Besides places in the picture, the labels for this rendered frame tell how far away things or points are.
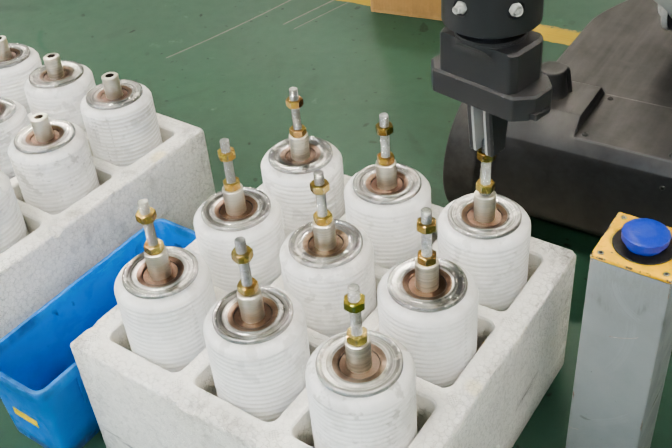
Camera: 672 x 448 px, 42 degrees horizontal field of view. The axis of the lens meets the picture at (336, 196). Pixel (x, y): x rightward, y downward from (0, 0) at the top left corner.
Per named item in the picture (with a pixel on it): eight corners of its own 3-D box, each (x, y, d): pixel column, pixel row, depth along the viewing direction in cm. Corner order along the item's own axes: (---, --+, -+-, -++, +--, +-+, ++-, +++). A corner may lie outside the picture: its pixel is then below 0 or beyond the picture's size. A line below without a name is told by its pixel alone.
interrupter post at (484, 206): (486, 208, 92) (487, 183, 90) (500, 220, 90) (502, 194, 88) (467, 216, 91) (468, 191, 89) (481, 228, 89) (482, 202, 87)
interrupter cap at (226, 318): (202, 343, 79) (201, 338, 79) (225, 287, 85) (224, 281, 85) (283, 350, 78) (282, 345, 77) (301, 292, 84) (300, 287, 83)
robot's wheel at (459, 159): (496, 162, 142) (501, 51, 130) (526, 170, 140) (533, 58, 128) (440, 232, 129) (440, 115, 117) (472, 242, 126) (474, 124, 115)
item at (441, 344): (491, 402, 94) (498, 276, 83) (441, 463, 88) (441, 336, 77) (418, 363, 99) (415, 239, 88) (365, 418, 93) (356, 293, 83)
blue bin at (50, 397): (174, 282, 124) (157, 215, 117) (234, 309, 119) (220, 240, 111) (3, 429, 105) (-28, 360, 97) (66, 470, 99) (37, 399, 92)
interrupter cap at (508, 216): (491, 188, 95) (491, 183, 94) (536, 224, 89) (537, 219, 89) (433, 212, 92) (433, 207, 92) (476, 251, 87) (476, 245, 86)
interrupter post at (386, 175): (400, 181, 97) (399, 156, 95) (394, 194, 95) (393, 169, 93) (379, 178, 98) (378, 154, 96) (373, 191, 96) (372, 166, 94)
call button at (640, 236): (628, 229, 78) (631, 211, 77) (674, 243, 76) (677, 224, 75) (612, 254, 76) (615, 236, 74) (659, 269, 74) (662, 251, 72)
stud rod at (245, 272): (246, 307, 80) (234, 243, 75) (244, 300, 81) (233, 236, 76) (257, 305, 80) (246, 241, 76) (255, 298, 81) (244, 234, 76)
